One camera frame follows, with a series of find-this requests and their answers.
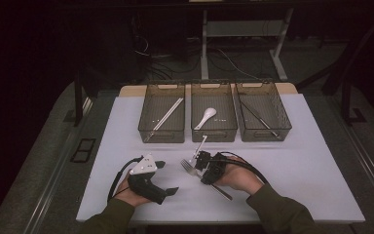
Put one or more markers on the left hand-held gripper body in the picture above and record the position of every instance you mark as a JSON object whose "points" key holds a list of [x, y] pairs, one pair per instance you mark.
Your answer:
{"points": [[146, 188]]}

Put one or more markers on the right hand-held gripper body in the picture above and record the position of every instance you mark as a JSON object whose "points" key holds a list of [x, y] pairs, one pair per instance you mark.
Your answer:
{"points": [[216, 170]]}

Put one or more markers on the small metal spoon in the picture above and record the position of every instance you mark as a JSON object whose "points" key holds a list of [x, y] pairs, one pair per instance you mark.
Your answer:
{"points": [[201, 146]]}

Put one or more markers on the metal fork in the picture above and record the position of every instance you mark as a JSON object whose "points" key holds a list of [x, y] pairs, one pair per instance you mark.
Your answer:
{"points": [[188, 168]]}

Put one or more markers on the clear brown plastic bin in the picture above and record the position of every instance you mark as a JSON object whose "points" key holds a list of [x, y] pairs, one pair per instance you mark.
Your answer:
{"points": [[173, 130], [272, 110], [222, 130]]}

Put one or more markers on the white ceramic spoon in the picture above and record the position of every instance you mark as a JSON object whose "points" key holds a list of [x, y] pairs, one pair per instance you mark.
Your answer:
{"points": [[209, 113]]}

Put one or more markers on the white chopstick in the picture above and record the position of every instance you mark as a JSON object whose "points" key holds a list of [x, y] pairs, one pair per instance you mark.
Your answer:
{"points": [[167, 113], [170, 114]]}

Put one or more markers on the metal knife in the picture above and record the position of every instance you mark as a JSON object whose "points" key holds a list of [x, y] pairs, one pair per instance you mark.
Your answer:
{"points": [[259, 119]]}

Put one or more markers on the person's left hand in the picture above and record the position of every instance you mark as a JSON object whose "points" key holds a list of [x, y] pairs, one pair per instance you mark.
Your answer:
{"points": [[126, 195]]}

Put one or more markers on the person's right hand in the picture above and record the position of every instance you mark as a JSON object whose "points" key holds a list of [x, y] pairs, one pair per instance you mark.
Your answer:
{"points": [[238, 177]]}

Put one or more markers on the white table mat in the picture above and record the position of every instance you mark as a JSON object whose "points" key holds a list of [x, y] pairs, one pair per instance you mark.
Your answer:
{"points": [[305, 195]]}

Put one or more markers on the black metal stand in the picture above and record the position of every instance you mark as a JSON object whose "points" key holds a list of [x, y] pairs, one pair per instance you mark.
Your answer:
{"points": [[345, 104]]}

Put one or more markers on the white metal desk frame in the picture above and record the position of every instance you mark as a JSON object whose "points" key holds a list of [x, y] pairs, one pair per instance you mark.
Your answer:
{"points": [[204, 48]]}

